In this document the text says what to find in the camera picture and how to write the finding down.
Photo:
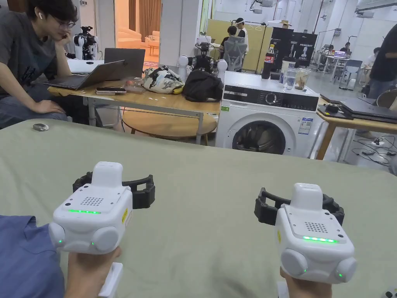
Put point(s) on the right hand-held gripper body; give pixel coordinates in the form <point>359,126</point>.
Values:
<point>313,251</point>

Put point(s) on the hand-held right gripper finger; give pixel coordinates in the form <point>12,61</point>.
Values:
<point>336,209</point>
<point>265,211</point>

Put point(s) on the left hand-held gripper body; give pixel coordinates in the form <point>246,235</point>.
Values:
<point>90,217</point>

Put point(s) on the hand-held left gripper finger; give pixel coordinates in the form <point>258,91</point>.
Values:
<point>144,194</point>
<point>81,181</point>

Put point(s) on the person's right hand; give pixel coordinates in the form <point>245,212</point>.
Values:
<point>307,288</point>

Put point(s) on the person's left hand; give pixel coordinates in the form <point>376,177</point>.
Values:
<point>83,276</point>

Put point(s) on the bed with pale green sheet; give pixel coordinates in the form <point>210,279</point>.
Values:
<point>198,192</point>

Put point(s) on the blue shirt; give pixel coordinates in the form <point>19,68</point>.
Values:
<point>28,264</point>

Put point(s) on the white washing machine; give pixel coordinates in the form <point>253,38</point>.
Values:
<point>263,115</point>

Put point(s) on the white and black robot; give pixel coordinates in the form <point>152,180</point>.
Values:
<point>84,42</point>

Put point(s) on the black robot with white arms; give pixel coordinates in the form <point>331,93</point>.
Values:
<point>203,60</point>

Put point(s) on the group of people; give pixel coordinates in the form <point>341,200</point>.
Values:
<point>344,49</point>

